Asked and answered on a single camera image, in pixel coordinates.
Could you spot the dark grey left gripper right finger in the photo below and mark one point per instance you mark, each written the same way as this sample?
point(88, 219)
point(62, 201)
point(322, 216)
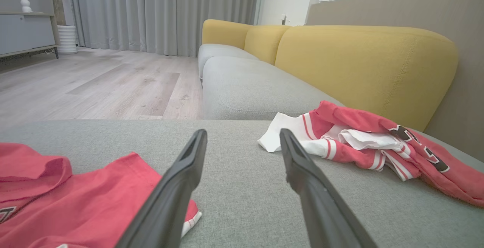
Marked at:
point(321, 210)

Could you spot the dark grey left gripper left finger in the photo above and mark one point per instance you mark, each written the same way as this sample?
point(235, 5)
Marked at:
point(170, 202)

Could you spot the red jersey with number 3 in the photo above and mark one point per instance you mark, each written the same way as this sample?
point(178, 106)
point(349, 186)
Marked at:
point(348, 119)

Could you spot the grey fabric sofa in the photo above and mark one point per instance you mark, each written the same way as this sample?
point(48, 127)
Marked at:
point(245, 187)

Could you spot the red jersey with white trim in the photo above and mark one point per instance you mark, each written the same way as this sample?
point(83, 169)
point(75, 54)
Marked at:
point(83, 202)

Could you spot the grey sofa seat cushion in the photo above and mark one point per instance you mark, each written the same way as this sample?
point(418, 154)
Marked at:
point(215, 51)
point(249, 89)

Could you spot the large yellow sofa back cushion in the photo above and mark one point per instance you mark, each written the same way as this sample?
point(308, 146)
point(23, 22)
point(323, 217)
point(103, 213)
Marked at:
point(359, 66)

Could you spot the small yellow sofa back cushion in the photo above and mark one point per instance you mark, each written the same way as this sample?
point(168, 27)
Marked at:
point(264, 42)
point(223, 32)

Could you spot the grey pleated curtain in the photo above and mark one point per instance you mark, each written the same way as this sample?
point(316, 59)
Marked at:
point(159, 13)

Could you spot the white ribbed cylinder bin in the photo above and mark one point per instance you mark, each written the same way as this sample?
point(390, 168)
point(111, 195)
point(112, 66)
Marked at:
point(67, 40)

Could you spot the pale grey sideboard cabinet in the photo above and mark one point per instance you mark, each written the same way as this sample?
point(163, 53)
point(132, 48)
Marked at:
point(22, 32)

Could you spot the beige low partition panel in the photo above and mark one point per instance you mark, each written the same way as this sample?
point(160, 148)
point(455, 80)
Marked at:
point(465, 13)

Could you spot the small white figurine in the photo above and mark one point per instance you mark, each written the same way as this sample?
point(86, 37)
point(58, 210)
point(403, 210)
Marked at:
point(25, 6)

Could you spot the small white wall plug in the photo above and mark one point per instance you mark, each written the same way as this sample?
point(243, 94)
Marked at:
point(284, 19)

